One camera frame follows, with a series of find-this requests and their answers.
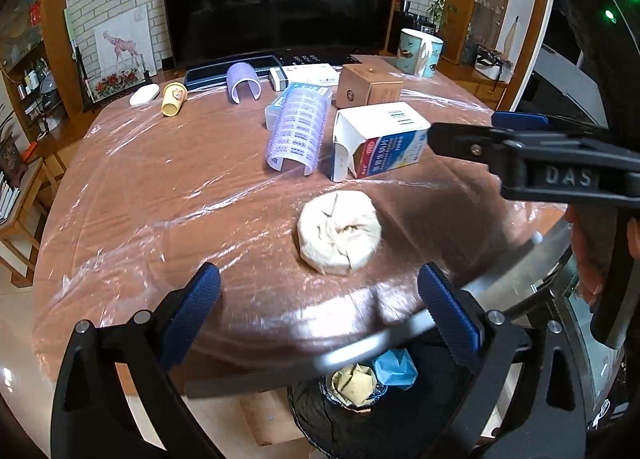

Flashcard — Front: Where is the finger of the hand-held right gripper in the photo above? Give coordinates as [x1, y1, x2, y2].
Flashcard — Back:
[428, 122, 527, 161]
[491, 111, 609, 141]

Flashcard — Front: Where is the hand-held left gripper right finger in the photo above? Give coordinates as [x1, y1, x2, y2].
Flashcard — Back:
[416, 262, 587, 459]

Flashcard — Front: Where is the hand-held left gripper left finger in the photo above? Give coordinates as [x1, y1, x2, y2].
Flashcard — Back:
[50, 261, 223, 459]

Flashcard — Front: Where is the white and blue milk carton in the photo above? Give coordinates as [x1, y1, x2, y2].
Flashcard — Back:
[329, 102, 432, 183]

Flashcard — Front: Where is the brown cardboard box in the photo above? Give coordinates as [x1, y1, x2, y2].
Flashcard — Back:
[336, 64, 405, 110]

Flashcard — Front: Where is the white paper ball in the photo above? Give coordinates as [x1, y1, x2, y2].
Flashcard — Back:
[297, 190, 383, 276]

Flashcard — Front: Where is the black-lined trash bin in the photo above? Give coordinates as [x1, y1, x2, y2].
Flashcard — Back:
[287, 341, 481, 459]

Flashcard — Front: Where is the large purple hair roller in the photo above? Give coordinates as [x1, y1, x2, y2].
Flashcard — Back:
[264, 89, 330, 175]

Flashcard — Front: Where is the person's right hand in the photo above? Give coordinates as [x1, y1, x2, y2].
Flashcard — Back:
[564, 203, 609, 308]

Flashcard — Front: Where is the model sailboat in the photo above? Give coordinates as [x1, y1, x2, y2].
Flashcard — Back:
[475, 14, 521, 82]

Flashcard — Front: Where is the crumpled blue bag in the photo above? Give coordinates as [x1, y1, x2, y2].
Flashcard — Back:
[372, 348, 418, 391]

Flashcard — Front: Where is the white and teal mug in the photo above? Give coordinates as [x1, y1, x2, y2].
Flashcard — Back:
[396, 28, 445, 78]

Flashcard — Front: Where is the clear plastic table cover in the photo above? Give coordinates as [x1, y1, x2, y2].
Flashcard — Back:
[32, 54, 566, 385]

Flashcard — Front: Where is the crumpled beige paper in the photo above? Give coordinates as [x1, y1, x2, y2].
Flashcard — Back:
[331, 363, 388, 407]

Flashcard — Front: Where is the wooden board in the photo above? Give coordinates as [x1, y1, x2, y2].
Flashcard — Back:
[240, 391, 306, 445]

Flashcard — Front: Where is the green potted plant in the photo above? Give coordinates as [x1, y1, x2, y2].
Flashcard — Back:
[426, 0, 457, 32]

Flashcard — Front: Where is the clear plastic box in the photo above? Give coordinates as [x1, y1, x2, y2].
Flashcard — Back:
[264, 82, 333, 130]

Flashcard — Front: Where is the black keyboard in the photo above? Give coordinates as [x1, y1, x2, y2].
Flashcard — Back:
[277, 53, 361, 66]

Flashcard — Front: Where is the white flat box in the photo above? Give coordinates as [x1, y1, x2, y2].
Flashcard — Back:
[269, 64, 338, 91]

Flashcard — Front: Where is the yellow paper cup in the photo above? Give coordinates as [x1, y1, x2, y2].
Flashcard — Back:
[161, 82, 189, 117]

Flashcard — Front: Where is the white oval case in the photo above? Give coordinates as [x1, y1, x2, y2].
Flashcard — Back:
[129, 84, 161, 106]

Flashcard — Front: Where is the small purple hair roller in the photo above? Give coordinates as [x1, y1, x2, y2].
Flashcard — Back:
[226, 63, 263, 104]

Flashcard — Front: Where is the dark blue tray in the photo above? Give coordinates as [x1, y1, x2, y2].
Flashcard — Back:
[184, 54, 281, 87]

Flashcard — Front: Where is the giraffe painting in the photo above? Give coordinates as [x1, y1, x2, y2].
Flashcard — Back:
[94, 4, 155, 100]

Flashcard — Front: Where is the wooden display shelf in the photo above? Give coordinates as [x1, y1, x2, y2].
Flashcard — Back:
[0, 0, 71, 140]

